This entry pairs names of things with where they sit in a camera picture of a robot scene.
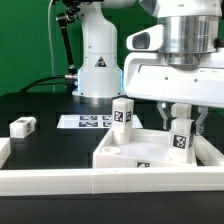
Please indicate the white marker base plate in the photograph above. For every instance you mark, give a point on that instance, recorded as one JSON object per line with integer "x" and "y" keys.
{"x": 85, "y": 121}

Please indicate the white square table top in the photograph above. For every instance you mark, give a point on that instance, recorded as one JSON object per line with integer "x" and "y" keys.
{"x": 146, "y": 149}

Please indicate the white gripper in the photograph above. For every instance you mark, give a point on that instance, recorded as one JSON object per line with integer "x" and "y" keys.
{"x": 147, "y": 76}

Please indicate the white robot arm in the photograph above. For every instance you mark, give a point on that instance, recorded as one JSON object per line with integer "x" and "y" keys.
{"x": 179, "y": 60}

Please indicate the white U-shaped obstacle fence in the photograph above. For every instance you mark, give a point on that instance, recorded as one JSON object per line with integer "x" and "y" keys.
{"x": 97, "y": 181}

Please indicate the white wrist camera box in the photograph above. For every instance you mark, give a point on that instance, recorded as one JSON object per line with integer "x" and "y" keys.
{"x": 150, "y": 39}

